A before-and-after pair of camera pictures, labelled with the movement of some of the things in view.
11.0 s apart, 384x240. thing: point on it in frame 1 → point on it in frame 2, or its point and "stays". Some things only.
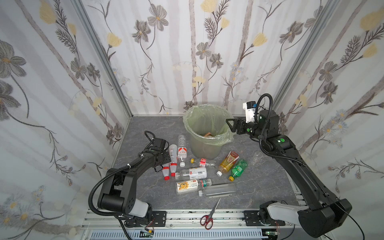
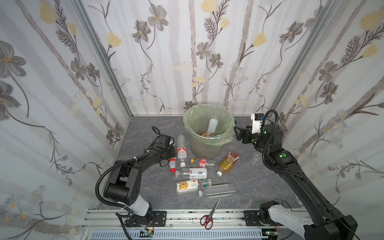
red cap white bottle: x=165 y=169 → x=212 y=126
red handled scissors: x=207 y=220 stays
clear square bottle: x=218 y=191 stays
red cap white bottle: x=173 y=159 stays
